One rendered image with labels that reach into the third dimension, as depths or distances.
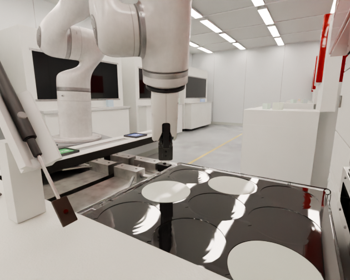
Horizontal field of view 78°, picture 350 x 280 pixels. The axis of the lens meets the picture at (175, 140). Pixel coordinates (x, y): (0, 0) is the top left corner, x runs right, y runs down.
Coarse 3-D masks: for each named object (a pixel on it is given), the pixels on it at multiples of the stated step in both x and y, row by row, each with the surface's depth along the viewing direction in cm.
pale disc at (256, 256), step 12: (240, 252) 27; (252, 252) 27; (264, 252) 27; (276, 252) 27; (288, 252) 27; (228, 264) 25; (240, 264) 25; (252, 264) 25; (264, 264) 25; (276, 264) 25; (288, 264) 25; (300, 264) 25; (312, 264) 25; (240, 276) 24; (252, 276) 24; (264, 276) 24; (276, 276) 24; (288, 276) 24; (300, 276) 24; (312, 276) 24
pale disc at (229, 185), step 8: (224, 176) 53; (208, 184) 48; (216, 184) 48; (224, 184) 48; (232, 184) 48; (240, 184) 48; (248, 184) 48; (224, 192) 44; (232, 192) 44; (240, 192) 44; (248, 192) 44
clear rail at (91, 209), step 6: (168, 168) 58; (156, 174) 54; (144, 180) 50; (150, 180) 51; (132, 186) 47; (138, 186) 47; (120, 192) 44; (126, 192) 44; (108, 198) 41; (114, 198) 42; (96, 204) 39; (102, 204) 39; (84, 210) 37; (90, 210) 37
